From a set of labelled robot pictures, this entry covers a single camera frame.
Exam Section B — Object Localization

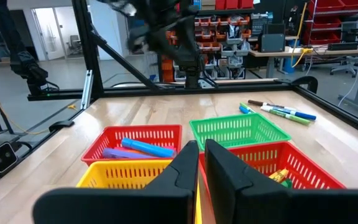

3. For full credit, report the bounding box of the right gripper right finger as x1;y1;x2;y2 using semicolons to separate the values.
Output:
204;138;358;224

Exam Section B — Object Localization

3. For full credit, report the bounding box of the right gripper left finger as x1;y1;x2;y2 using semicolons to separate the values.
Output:
32;139;201;224

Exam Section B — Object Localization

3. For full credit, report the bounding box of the blue highlighter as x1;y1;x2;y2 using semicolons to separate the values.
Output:
121;138;176;159

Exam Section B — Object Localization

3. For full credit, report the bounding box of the purple highlighter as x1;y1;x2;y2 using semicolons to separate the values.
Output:
102;147;167;161

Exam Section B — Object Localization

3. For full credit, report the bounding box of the yellow thin marker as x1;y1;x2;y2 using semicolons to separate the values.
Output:
268;168;291;184

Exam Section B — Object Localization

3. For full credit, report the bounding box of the yellow plastic basket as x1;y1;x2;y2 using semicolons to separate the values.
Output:
75;159;203;224

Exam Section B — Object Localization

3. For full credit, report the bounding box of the red plastic basket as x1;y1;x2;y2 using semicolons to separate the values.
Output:
80;124;183;167
197;141;347;191

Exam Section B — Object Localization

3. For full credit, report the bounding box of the grey office chair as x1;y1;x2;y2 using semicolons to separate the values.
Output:
329;55;358;78
67;34;83;56

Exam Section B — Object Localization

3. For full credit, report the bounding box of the silver aluminium bar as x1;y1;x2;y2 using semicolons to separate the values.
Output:
80;69;94;110

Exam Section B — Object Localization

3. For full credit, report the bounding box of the green plastic basket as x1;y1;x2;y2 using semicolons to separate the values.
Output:
188;112;292;152

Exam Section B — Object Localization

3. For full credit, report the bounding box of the storage shelf with bins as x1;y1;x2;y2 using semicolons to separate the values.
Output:
163;0;255;82

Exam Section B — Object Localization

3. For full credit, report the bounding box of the green capped thin marker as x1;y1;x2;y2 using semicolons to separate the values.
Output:
239;101;257;114

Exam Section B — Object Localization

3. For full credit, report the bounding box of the blue capped thin marker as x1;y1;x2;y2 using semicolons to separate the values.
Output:
260;105;318;121

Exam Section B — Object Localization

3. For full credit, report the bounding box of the brown capped thin marker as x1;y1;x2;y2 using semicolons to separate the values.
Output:
247;99;293;110

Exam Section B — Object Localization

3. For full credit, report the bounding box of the black table clamp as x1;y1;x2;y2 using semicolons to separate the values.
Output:
48;119;75;133

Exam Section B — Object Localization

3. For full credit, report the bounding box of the black box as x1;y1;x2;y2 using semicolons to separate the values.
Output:
257;23;287;54

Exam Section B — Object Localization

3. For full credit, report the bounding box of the blue bin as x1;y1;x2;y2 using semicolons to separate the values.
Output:
282;57;297;75

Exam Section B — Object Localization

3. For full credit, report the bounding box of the wooden desk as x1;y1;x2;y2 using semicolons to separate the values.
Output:
249;45;358;78

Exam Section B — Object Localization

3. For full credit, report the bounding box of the red bin rack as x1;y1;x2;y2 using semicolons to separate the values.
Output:
303;0;358;46

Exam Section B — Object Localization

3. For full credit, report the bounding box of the black aluminium table frame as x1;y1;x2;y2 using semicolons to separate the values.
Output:
26;0;358;141

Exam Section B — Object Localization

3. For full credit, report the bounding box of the white cable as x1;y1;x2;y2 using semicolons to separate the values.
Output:
337;60;358;107

